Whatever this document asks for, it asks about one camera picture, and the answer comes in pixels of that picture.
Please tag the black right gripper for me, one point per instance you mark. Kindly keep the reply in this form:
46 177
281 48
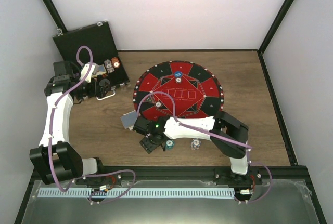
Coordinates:
148 146

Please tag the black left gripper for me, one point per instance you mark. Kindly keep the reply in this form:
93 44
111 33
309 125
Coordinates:
102 93

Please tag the green chip stack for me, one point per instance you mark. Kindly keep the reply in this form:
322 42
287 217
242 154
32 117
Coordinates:
169 145

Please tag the blue small blind button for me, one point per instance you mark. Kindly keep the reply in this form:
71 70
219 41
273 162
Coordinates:
178 74

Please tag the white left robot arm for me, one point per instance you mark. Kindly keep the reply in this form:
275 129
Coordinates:
55 160

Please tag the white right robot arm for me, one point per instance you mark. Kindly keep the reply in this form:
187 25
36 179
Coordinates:
227 133

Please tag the boxed playing card deck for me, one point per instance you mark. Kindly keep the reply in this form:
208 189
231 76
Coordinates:
100 70

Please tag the red chip stack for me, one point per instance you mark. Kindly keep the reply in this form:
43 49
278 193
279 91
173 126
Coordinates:
115 62

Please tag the blue backed card deck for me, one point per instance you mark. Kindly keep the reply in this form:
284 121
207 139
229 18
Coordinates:
128 120

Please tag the blue purple chip stack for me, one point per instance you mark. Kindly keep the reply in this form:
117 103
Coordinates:
195 144

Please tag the black poker case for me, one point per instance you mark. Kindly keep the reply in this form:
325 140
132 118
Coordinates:
88 47

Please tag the round red black poker mat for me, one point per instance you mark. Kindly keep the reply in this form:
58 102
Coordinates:
198 95

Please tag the light blue slotted strip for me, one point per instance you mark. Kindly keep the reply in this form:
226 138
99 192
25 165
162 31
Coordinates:
142 193

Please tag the chrome case handle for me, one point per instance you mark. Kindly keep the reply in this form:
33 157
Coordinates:
109 94

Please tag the black mounting rail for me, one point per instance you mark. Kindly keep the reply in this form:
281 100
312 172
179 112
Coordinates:
221 175

